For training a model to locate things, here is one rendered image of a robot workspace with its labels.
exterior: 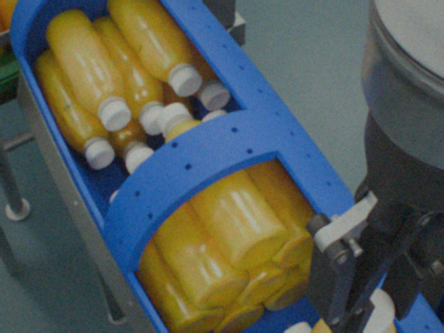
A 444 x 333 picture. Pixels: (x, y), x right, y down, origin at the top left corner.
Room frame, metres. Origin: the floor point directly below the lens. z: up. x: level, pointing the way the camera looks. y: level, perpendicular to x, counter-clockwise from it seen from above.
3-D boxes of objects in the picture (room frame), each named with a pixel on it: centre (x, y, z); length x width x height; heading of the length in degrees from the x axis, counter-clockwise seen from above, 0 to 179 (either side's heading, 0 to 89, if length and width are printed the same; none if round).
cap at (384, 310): (0.23, -0.10, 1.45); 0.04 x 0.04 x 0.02
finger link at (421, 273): (0.24, -0.12, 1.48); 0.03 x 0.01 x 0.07; 29
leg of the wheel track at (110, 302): (0.89, 0.28, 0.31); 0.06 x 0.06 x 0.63; 29
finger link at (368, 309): (0.21, -0.08, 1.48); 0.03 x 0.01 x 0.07; 29
